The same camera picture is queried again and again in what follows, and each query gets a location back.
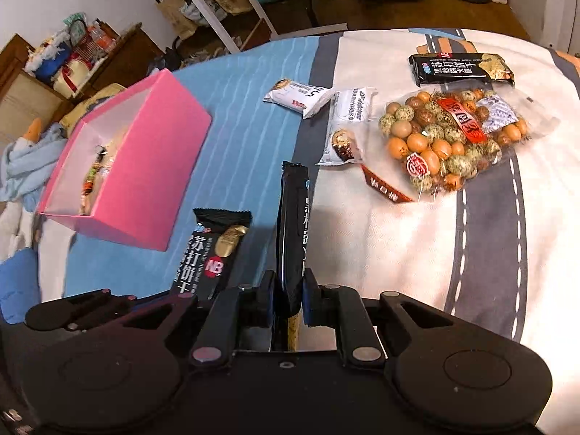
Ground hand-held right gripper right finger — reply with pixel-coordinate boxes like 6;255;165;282
303;267;458;370

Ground small white cake packet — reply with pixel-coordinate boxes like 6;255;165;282
316;87;378;167
264;78;336;120

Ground white printed bag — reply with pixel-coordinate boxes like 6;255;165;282
179;0;204;21

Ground green plastic bag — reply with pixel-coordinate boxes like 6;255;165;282
61;11;89;44

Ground black cracker pack red badge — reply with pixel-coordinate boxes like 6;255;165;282
171;208;253;301

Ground pair of shoes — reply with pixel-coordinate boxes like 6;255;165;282
181;45;232;62

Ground dark vacuum cleaner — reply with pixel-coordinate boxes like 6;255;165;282
147;43;186;73

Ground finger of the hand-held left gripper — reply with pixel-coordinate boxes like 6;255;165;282
25;289;137;332

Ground blue pillow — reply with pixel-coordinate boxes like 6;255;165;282
0;247;41;324

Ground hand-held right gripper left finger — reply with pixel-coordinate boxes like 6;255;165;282
121;271;277;369

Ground yellow cloth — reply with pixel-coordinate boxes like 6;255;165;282
59;82;128;134

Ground plain black cracker pack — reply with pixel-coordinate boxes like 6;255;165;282
275;161;311;353

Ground wooden side table white legs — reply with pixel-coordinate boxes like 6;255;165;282
122;0;279;55

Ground red paper bag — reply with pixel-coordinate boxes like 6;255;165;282
72;20;119;66

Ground dark wooden cabinet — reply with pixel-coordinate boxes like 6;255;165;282
0;22;152;146

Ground pink cardboard box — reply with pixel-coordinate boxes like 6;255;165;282
36;69;213;252

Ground light blue cloth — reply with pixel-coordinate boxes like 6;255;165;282
0;122;69;211

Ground white goose plush toy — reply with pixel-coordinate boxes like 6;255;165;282
13;118;50;159

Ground black and yellow cracker packet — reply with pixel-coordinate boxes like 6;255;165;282
408;51;516;89

